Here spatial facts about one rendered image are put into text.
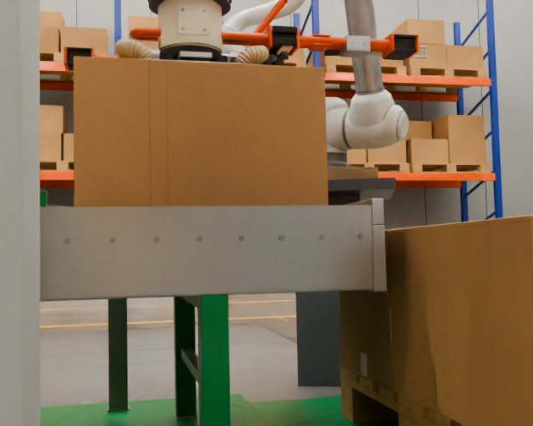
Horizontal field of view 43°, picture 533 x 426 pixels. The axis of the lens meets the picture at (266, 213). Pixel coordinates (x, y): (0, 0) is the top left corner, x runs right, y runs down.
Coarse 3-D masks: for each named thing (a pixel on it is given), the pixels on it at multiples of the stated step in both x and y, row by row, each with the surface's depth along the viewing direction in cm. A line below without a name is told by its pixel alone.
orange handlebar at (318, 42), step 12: (132, 36) 177; (144, 36) 179; (156, 36) 180; (228, 36) 180; (240, 36) 181; (252, 36) 182; (264, 36) 182; (300, 36) 184; (312, 36) 185; (324, 36) 187; (312, 48) 189; (324, 48) 188; (336, 48) 191; (372, 48) 193
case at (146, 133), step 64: (128, 64) 156; (192, 64) 159; (256, 64) 163; (128, 128) 155; (192, 128) 158; (256, 128) 162; (320, 128) 166; (128, 192) 154; (192, 192) 157; (256, 192) 161; (320, 192) 165
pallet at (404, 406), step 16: (352, 384) 194; (368, 384) 182; (352, 400) 195; (368, 400) 196; (384, 400) 171; (400, 400) 161; (352, 416) 195; (368, 416) 195; (384, 416) 197; (400, 416) 161; (416, 416) 153; (432, 416) 145
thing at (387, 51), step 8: (392, 40) 189; (400, 40) 191; (408, 40) 191; (416, 40) 191; (384, 48) 194; (392, 48) 189; (400, 48) 191; (408, 48) 191; (416, 48) 191; (384, 56) 194; (392, 56) 194; (400, 56) 194; (408, 56) 195
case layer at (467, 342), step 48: (432, 240) 145; (480, 240) 126; (528, 240) 111; (432, 288) 145; (480, 288) 126; (528, 288) 111; (384, 336) 171; (432, 336) 145; (480, 336) 126; (528, 336) 111; (384, 384) 171; (432, 384) 145; (480, 384) 126; (528, 384) 111
